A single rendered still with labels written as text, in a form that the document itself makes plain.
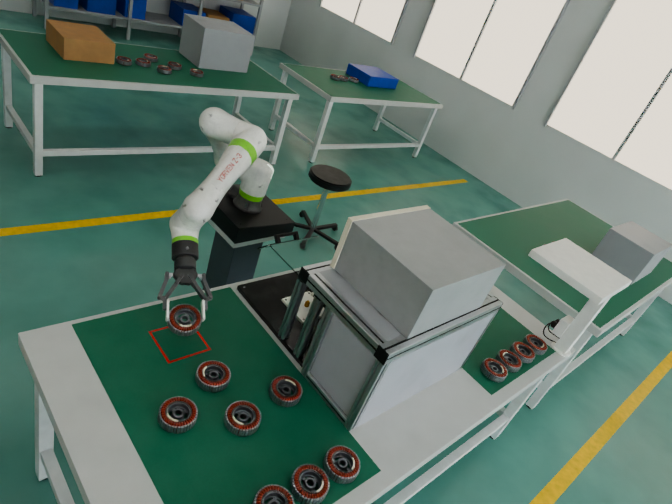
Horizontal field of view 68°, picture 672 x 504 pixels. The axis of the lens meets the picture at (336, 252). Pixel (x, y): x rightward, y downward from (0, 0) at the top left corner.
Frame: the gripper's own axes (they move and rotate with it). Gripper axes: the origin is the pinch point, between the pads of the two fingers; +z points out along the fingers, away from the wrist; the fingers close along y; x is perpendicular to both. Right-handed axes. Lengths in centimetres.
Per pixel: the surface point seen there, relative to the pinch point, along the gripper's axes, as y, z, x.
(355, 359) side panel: -49, 23, 25
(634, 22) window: -449, -323, -26
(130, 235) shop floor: 11, -107, -158
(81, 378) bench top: 30.2, 19.4, -2.8
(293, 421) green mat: -33, 38, 7
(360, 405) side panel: -51, 36, 20
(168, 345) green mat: 4.3, 8.0, -9.2
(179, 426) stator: 3.5, 37.2, 10.6
